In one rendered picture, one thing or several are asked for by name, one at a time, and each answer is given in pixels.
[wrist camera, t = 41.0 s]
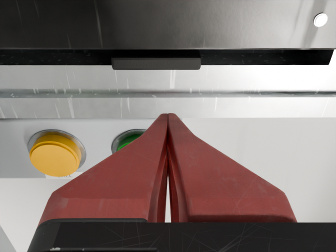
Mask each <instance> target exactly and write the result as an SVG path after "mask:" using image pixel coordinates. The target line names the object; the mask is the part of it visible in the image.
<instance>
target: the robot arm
mask: <svg viewBox="0 0 336 252"><path fill-rule="evenodd" d="M167 187H169V203H170V220H171V222H165V220H166V204H167ZM27 252H336V222H297V219H296V217H295V214H294V212H293V209H292V207H291V205H290V202H289V200H288V198H287V196H286V194H285V193H284V192H283V191H282V190H281V189H279V188H277V187H276V186H274V185H273V184H271V183H270V182H268V181H266V180H265V179H263V178H262V177H260V176H258V175H257V174H255V173H254V172H252V171H251V170H249V169H247V168H246V167H244V166H243V165H241V164H239V163H238V162H236V161H235V160H233V159H232V158H230V157H228V156H227V155H225V154H224V153H222V152H221V151H219V150H217V149H216V148H214V147H213V146H211V145H209V144H208V143H206V142H205V141H203V140H202V139H200V138H198V137H197V136H196V135H194V134H193V133H192V132H191V131H190V129H189V128H188V127H187V126H186V125H185V124H184V123H183V122H182V120H181V119H180V118H179V117H178V116H177V115H176V114H175V113H168V114H167V113H162V114H160V115H159V116H158V117H157V119H156V120H155V121H154V122H153V123H152V124H151V125H150V127H149V128H148V129H147V130H146V131H145V132H144V133H143V134H142V135H141V136H140V137H138V138H137V139H135V140H134V141H132V142H131V143H129V144H127V145H126V146H124V147H123V148H121V149H120V150H118V151H116V152H115V153H113V154H112V155H110V156H109V157H107V158H105V159H104V160H102V161H101V162H99V163H98V164H96V165H94V166H93V167H91V168H90V169H88V170H87V171H85V172H83V173H82V174H80V175H79V176H77V177H76V178H74V179H72V180H71V181H69V182H68V183H66V184H65V185H63V186H61V187H60V188H58V189H57V190H55V191H54V192H53V193H52V194H51V196H50V197H49V199H48V201H47V203H46V206H45V208H44V211H43V213H42V216H41V218H40V220H39V223H38V225H37V228H36V230H35V233H34V235H33V238H32V240H31V242H30V245H29V247H28V250H27Z"/></svg>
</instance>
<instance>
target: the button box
mask: <svg viewBox="0 0 336 252"><path fill-rule="evenodd" d="M156 119H157V118H0V179H74V178H76V177H77V176H79V175H81V174H82V173H84V172H85V171H87V170H88V169H90V168H92V167H93V166H95V165H96V164H98V163H99V162H101V161H103V160H104V159H106V158H107V157H109V156H110V155H112V154H114V153H115V152H116V151H117V147H118V145H119V143H120V142H121V141H122V140H123V139H125V138H127V137H129V136H132V135H142V134H143V133H144V132H145V131H146V130H147V129H148V128H149V127H150V125H151V124H152V123H153V122H154V121H155V120H156ZM47 135H57V136H62V137H65V138H67V139H69V140H71V141H73V142H74V143H75V144H76V145H77V146H78V148H79V149H80V152H81V160H80V163H79V166H78V169H77V170H76V171H75V172H74V173H72V174H70V175H67V176H60V177H56V176H50V175H47V174H44V173H42V172H40V171H39V170H38V169H36V168H35V167H34V166H33V164H32V163H31V160H30V151H31V149H32V147H33V145H34V143H35V141H36V140H37V139H39V138H41V137H43V136H47Z"/></svg>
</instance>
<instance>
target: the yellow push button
mask: <svg viewBox="0 0 336 252"><path fill-rule="evenodd" d="M81 157H82V155H81V151H80V149H79V147H78V146H77V145H76V144H75V143H74V142H73V141H71V140H70V139H68V138H66V137H63V136H60V135H45V136H42V137H40V138H39V139H37V140H36V141H35V143H34V144H33V146H32V148H31V150H30V153H29V158H30V161H31V163H32V164H33V166H34V167H35V168H36V169H38V170H39V171H40V172H42V173H44V174H46V175H48V176H52V177H65V176H68V175H71V174H73V173H74V172H75V171H76V170H77V169H78V167H79V164H80V161H81Z"/></svg>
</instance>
